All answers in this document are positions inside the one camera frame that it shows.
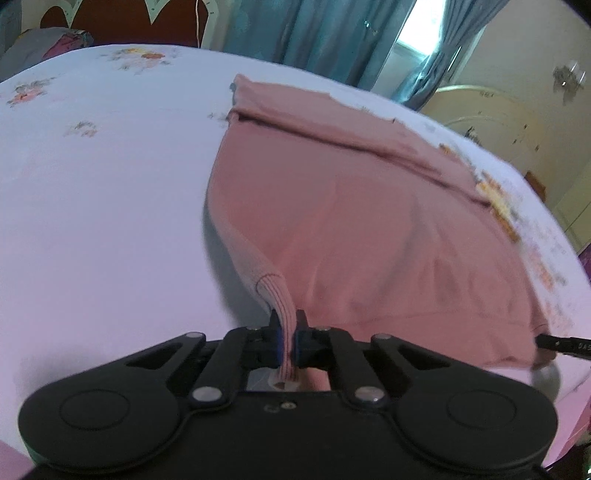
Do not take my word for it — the pink long-sleeved sweater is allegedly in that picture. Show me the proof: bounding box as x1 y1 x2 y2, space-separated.
203 73 557 391

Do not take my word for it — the red heart-shaped headboard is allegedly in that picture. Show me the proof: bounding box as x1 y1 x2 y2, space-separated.
39 0 222 49

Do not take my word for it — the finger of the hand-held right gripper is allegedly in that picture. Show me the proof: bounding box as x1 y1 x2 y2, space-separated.
534 335 591 361

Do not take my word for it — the narrow blue curtain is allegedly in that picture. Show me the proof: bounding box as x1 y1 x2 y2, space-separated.
392 0 492 112

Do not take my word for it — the crystal wall lamp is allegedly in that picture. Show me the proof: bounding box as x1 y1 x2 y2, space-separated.
551 59 588 108

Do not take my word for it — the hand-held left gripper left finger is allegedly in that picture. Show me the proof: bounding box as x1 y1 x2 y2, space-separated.
122 308 283 409

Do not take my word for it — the cream round headboard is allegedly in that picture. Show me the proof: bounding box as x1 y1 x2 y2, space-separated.
418 84 557 201

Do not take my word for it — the bright window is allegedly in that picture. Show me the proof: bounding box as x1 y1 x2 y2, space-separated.
396 0 451 61

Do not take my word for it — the wide blue curtain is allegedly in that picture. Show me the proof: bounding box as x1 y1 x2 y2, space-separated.
224 0 414 88

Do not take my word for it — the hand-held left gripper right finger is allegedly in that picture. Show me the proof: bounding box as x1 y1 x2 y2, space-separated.
294 310 455 409

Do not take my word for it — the grey pink pillow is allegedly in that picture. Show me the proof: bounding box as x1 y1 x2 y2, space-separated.
0 27 96 83

